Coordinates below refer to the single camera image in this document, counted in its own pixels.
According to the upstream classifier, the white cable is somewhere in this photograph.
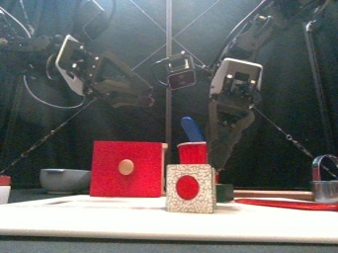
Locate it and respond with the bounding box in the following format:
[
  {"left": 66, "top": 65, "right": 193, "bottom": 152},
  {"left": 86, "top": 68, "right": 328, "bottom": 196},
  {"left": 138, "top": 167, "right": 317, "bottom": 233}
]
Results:
[{"left": 22, "top": 53, "right": 87, "bottom": 110}]

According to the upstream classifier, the wooden board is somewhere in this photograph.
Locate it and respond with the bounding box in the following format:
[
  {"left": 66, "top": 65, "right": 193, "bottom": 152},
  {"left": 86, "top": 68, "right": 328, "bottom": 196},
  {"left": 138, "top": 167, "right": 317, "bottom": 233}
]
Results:
[{"left": 233, "top": 189, "right": 317, "bottom": 202}]

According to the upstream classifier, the red cup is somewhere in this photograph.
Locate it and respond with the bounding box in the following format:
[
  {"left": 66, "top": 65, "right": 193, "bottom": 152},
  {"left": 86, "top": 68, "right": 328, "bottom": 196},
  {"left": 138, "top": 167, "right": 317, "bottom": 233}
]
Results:
[{"left": 176, "top": 141, "right": 210, "bottom": 166}]

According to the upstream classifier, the grey vertical pole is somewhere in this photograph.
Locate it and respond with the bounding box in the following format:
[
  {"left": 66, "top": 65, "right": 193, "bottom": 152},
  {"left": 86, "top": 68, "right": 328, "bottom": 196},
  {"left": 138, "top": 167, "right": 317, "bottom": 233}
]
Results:
[{"left": 166, "top": 0, "right": 174, "bottom": 156}]

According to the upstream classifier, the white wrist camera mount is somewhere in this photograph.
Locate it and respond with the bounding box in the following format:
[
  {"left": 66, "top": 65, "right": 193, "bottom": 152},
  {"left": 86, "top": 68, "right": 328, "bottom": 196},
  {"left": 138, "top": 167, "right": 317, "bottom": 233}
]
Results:
[
  {"left": 209, "top": 57, "right": 265, "bottom": 102},
  {"left": 55, "top": 34, "right": 97, "bottom": 97}
]

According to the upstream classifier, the white cutting board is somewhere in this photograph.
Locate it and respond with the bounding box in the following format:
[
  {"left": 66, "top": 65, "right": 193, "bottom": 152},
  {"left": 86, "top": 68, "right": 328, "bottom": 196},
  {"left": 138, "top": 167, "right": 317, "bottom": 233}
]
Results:
[{"left": 0, "top": 194, "right": 338, "bottom": 245}]

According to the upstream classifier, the red box with wooden knob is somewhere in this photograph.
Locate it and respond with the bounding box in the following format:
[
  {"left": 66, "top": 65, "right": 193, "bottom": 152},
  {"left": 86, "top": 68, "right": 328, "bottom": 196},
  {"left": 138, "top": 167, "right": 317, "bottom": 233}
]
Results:
[{"left": 89, "top": 140, "right": 170, "bottom": 199}]

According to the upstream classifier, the grey bowl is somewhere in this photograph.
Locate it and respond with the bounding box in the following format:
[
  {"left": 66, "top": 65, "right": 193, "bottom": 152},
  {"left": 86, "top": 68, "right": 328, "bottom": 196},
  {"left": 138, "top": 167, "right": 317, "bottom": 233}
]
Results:
[{"left": 39, "top": 168, "right": 93, "bottom": 195}]

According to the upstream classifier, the dark green block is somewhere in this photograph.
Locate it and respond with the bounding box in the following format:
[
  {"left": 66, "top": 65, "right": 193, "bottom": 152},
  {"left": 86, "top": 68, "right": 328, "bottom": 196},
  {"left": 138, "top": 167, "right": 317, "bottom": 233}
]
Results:
[{"left": 214, "top": 183, "right": 237, "bottom": 204}]

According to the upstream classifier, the flat red plate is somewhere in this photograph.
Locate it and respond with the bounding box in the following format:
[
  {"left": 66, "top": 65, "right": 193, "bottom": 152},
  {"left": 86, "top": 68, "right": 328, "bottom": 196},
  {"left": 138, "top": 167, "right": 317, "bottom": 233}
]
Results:
[{"left": 234, "top": 197, "right": 338, "bottom": 212}]

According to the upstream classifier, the diagonal brace wire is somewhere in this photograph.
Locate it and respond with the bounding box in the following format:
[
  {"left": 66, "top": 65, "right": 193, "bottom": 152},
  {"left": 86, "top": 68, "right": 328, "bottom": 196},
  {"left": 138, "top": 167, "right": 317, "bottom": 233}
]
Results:
[
  {"left": 0, "top": 97, "right": 98, "bottom": 175},
  {"left": 253, "top": 106, "right": 338, "bottom": 181}
]

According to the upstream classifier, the metal cup with handle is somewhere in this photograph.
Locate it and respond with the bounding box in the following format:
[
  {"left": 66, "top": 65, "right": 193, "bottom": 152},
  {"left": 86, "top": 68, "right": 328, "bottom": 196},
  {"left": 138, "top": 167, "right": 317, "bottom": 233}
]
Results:
[{"left": 309, "top": 153, "right": 338, "bottom": 204}]

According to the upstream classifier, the metal frame tube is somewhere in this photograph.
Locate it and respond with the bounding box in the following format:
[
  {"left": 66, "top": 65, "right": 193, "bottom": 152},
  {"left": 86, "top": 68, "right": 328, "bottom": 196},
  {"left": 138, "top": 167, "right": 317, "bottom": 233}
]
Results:
[{"left": 304, "top": 19, "right": 334, "bottom": 156}]

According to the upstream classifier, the white patterned sushi block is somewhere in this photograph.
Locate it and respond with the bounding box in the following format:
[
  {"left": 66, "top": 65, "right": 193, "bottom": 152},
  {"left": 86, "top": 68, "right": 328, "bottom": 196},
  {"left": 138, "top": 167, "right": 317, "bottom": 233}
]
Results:
[{"left": 166, "top": 163, "right": 218, "bottom": 214}]

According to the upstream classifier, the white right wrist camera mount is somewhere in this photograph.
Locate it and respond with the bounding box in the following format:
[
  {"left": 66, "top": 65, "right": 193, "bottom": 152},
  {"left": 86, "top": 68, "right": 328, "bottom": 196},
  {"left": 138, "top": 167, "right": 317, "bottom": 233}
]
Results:
[{"left": 209, "top": 57, "right": 265, "bottom": 102}]

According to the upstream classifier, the black webcam on pole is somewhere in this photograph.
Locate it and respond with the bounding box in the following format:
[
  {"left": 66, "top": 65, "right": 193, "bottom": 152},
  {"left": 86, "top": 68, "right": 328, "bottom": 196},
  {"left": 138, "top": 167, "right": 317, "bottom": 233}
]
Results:
[{"left": 166, "top": 53, "right": 198, "bottom": 91}]

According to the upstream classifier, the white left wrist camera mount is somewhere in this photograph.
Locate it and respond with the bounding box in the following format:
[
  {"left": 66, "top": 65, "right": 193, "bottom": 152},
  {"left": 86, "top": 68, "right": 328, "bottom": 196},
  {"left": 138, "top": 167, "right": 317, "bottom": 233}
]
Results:
[{"left": 55, "top": 34, "right": 97, "bottom": 97}]

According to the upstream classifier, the red and white small container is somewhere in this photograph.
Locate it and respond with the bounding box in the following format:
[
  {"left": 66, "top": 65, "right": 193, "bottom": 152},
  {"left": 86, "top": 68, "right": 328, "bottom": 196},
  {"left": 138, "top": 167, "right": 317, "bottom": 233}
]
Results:
[{"left": 0, "top": 174, "right": 13, "bottom": 206}]

